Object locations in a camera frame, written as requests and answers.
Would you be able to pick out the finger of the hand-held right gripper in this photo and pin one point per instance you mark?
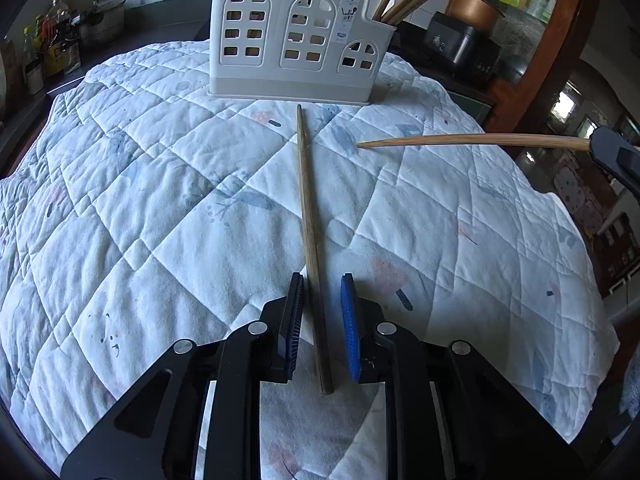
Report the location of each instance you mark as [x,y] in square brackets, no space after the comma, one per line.
[612,152]

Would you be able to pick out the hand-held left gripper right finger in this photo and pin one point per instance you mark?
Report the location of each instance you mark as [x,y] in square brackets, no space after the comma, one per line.
[351,325]

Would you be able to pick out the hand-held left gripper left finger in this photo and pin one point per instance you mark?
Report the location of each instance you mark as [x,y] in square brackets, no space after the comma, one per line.
[292,320]

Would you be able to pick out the white plastic utensil holder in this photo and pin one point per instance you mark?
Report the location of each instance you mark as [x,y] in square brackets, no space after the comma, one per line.
[270,87]

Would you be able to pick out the wooden glass-door cabinet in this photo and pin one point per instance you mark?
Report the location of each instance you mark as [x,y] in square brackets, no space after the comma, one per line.
[540,25]

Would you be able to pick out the black toaster appliance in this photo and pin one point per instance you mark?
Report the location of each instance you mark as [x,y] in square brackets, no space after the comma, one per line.
[452,45]

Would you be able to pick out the white quilted mat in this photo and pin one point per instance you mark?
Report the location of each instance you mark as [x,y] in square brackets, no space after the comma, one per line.
[150,185]

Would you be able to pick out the copper inner pot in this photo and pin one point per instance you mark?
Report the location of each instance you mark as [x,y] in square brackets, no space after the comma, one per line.
[472,10]

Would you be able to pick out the steel pressure cooker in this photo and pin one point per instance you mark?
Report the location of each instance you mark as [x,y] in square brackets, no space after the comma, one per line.
[107,17]

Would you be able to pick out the cluster of condiment bottles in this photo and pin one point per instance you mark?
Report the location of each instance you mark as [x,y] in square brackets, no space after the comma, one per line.
[55,45]

